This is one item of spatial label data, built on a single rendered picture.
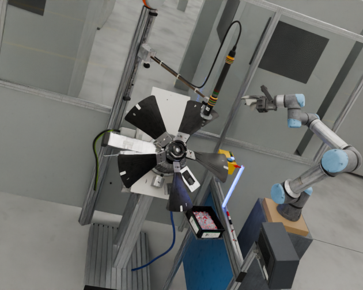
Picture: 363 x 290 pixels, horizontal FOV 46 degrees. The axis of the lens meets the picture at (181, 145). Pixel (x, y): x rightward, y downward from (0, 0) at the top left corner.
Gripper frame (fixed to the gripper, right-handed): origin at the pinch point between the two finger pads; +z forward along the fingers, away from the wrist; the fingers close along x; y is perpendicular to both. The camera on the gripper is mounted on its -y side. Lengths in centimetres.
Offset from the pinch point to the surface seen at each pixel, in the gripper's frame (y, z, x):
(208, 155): 33.6, 21.0, 3.6
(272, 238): 83, -27, -27
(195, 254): 91, 48, 63
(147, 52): -26, 56, -25
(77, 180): 44, 145, 39
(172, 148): 36, 34, -21
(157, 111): 16, 43, -29
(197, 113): 10.3, 26.3, -8.1
